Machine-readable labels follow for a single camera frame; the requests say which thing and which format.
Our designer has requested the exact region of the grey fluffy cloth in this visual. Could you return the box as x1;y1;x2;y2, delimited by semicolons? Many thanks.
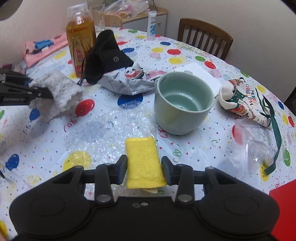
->
29;71;83;122

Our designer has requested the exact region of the yellow sponge cloth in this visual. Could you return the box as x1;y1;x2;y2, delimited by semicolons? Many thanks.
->
125;136;167;194

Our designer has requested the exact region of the bubble wrap sheet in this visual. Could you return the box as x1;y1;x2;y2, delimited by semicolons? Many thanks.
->
64;103;156;170

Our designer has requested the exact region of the black drawstring pouch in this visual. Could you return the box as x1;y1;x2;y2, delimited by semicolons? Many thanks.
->
78;30;134;85

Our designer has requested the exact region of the panda print packet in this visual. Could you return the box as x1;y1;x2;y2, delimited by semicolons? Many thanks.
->
98;64;167;96

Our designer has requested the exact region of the christmas print fabric bag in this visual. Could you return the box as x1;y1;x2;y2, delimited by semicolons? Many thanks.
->
217;77;282;177

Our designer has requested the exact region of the pink folded cloth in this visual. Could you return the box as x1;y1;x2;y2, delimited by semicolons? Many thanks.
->
23;32;68;68

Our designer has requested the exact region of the balloon print tablecloth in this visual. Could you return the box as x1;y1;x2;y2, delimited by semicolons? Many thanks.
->
1;28;295;240

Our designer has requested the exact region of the orange tea bottle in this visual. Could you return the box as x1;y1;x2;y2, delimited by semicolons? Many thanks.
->
66;3;96;77

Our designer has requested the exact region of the pale green ceramic mug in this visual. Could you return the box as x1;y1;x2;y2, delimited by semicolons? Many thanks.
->
154;72;215;136

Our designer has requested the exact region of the clear plastic bag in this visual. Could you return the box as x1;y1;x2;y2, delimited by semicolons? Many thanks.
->
231;118;277;175

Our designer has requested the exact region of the silver desk lamp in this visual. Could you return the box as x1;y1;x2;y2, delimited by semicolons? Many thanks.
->
0;0;23;21

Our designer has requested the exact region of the red white cardboard box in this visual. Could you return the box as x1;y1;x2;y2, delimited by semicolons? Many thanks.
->
269;180;296;241

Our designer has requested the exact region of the white paper napkin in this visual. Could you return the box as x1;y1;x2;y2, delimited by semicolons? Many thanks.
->
174;63;222;97

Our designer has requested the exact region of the wooden side cabinet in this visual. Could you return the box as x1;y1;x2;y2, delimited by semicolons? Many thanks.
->
91;7;168;36

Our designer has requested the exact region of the clear bag of snacks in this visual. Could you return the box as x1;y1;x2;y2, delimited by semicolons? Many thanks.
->
104;1;149;19

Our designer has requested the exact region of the white tube of cream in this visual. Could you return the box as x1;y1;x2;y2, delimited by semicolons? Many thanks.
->
147;11;157;41

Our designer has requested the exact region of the brown wooden chair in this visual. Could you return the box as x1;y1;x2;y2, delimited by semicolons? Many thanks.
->
177;18;233;60

